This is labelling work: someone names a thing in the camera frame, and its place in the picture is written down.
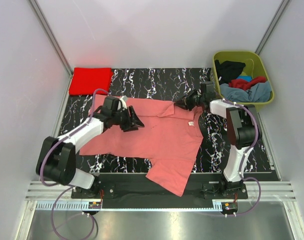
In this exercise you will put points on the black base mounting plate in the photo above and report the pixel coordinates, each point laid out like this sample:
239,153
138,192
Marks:
203,179

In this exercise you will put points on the aluminium corner post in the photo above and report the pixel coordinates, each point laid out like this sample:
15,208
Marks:
272,25
50,35

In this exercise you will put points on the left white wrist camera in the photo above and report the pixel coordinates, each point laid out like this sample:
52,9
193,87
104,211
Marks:
122,103

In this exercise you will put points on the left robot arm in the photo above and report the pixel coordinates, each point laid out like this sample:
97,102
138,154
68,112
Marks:
57,159

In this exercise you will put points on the bright blue garment in bin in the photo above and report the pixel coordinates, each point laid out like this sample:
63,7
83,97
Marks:
244,77

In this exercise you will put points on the grey blue garment in bin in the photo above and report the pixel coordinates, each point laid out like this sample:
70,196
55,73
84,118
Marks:
259,93

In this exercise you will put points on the left aluminium corner post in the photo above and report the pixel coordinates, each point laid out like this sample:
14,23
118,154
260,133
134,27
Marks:
50,35

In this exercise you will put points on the right aluminium corner post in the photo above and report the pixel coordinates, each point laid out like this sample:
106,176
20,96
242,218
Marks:
272,25

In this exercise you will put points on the black garment in bin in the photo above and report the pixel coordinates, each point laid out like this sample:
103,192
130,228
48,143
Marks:
228,70

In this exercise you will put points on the folded red t shirt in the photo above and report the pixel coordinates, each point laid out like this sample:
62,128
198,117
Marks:
86,80

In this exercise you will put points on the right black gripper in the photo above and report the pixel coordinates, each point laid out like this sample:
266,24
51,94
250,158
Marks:
186,103

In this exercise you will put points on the aluminium frame rail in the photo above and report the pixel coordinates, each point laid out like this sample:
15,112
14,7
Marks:
144,196

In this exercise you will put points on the olive green plastic bin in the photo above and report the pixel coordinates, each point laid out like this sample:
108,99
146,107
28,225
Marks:
254,68

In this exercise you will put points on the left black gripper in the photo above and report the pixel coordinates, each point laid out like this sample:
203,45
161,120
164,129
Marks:
134,120

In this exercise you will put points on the dark red garment in bin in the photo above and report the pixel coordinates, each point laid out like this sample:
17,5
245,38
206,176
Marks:
244,85

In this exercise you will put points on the pink t shirt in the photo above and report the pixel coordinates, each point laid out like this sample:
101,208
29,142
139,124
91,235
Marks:
170,139

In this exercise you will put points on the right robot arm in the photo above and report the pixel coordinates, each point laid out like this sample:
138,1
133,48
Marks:
243,132

